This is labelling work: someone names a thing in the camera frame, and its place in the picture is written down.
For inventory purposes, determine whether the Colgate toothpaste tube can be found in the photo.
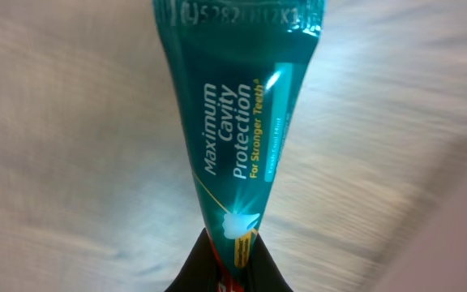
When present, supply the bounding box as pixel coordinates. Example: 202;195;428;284
153;0;325;291

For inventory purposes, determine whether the white cardboard box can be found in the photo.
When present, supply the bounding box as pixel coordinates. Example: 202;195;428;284
372;170;467;292

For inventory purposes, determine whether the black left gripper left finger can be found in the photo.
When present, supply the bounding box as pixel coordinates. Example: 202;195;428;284
165;229;218;292

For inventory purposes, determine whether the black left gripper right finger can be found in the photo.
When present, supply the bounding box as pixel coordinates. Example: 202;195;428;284
246;235;293;292

